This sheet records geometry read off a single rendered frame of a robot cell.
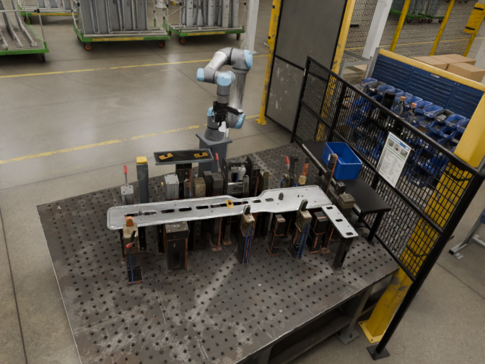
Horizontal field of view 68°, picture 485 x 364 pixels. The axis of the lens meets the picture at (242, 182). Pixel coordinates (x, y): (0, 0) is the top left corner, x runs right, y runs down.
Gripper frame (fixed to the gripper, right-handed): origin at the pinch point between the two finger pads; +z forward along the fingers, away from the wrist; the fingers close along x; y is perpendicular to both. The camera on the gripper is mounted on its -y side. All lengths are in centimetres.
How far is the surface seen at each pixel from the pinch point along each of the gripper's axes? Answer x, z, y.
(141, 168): -7, 25, 49
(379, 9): -303, -26, -359
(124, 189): 5, 30, 61
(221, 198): 20.0, 36.0, 5.1
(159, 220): 30, 36, 46
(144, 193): -8, 44, 48
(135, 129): -277, 136, 24
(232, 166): 9.4, 19.9, -4.5
